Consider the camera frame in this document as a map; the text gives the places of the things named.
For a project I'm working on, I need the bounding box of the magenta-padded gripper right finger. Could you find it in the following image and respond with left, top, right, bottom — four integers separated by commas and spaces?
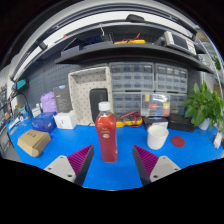
132, 144, 181, 187

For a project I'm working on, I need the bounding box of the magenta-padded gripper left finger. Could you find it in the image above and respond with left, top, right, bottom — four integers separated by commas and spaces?
43, 144, 95, 187

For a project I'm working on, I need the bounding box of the red drink bottle white cap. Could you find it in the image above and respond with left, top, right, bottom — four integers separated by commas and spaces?
94, 101, 119, 164

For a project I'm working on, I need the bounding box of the flat round red coaster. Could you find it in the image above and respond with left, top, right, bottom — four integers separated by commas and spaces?
170, 135, 186, 148

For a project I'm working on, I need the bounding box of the white cup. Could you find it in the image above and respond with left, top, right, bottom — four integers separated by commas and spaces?
146, 124, 170, 151

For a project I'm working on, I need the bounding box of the brown cardboard box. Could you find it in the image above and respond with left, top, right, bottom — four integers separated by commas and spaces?
16, 129, 52, 158

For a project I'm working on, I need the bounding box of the black box with white label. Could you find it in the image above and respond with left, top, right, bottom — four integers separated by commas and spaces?
143, 115, 169, 131

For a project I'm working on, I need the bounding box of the blue box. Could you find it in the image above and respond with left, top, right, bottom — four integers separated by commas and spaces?
30, 111, 57, 134

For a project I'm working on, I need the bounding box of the plain black box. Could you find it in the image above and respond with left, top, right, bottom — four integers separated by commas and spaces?
168, 113, 196, 133

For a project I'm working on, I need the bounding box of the yellow multimeter with red leads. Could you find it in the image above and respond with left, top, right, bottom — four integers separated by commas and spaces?
115, 111, 144, 128

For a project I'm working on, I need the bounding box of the white plant pot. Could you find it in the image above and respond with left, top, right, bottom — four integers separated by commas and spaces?
198, 118, 211, 131

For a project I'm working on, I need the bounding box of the purple plastic bag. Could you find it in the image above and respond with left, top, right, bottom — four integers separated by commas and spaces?
40, 91, 58, 114

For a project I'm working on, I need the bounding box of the dark grey flat box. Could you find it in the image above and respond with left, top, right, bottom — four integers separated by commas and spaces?
53, 84, 73, 114

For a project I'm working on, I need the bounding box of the green leafy plant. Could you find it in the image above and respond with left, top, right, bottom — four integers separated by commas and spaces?
183, 81, 224, 134

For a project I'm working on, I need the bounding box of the white perforated crate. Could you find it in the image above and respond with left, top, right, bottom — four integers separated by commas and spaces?
67, 65, 114, 127

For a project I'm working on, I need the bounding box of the wide grey drawer cabinet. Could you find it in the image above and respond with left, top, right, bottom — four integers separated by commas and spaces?
112, 91, 188, 116

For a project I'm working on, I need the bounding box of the black rounded device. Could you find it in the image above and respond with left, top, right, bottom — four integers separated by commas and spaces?
89, 87, 109, 114

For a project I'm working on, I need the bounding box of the grey small-parts drawer cabinet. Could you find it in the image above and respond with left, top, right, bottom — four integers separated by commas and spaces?
154, 63, 188, 94
109, 62, 155, 92

